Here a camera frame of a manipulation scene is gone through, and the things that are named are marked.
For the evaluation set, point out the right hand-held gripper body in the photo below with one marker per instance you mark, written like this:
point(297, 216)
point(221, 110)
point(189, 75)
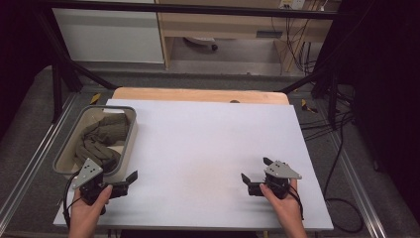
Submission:
point(281, 170)

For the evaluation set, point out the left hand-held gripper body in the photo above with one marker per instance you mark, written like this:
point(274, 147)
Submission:
point(87, 172)

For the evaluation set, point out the beige bin with grey rim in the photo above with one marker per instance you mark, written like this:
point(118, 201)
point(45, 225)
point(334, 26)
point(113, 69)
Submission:
point(127, 145)

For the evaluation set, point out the olive green cloth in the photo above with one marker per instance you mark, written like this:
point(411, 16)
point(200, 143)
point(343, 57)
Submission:
point(99, 140)

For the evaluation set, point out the person's right hand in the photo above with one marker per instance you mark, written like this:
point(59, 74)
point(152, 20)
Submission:
point(281, 203)

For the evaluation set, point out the person's left hand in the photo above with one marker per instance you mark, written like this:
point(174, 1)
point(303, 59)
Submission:
point(89, 206)

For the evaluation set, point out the white table board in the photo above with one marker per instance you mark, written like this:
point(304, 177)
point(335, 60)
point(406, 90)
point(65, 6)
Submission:
point(198, 145)

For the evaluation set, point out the yellow tape piece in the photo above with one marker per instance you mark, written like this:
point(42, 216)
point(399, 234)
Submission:
point(95, 98)
point(307, 106)

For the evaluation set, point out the wooden table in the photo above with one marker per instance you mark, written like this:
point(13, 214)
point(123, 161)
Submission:
point(185, 95)

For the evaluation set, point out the grey socket box under desk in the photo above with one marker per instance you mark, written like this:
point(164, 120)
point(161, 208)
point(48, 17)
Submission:
point(269, 34)

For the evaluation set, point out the white cabinet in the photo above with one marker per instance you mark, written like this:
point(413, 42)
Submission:
point(109, 36)

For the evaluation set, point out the black curtain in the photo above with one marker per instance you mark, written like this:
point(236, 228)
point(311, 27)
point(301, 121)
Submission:
point(16, 59)
point(386, 92)

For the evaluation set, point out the white chair base with casters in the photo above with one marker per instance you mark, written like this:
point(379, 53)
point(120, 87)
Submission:
point(202, 41)

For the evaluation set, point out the light wooden desk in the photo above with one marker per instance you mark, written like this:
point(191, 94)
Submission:
point(231, 23)

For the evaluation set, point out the white power strip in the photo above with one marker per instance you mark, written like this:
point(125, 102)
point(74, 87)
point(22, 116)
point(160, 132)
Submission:
point(292, 4)

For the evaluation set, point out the aluminium rail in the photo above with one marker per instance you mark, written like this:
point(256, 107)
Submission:
point(33, 165)
point(355, 178)

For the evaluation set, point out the black metal frame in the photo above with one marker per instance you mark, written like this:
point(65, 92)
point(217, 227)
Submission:
point(185, 8)

